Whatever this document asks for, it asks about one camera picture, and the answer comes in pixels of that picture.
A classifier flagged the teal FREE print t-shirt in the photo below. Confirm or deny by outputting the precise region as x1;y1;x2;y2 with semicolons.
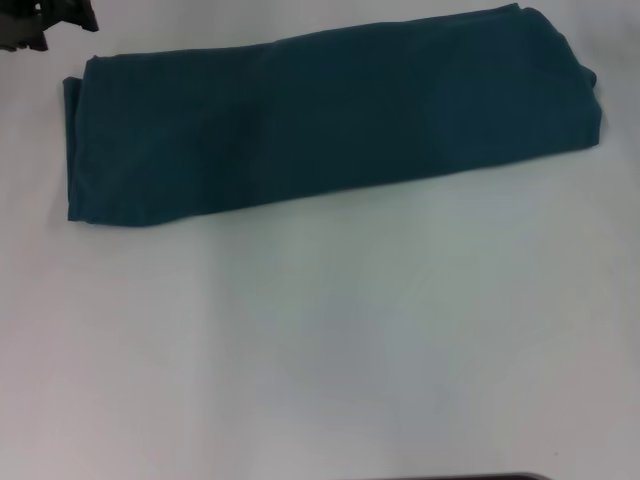
61;2;602;229

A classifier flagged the black flat panel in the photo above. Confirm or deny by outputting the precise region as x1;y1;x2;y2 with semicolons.
424;472;549;480

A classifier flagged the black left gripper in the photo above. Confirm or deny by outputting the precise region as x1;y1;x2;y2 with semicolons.
0;0;101;54

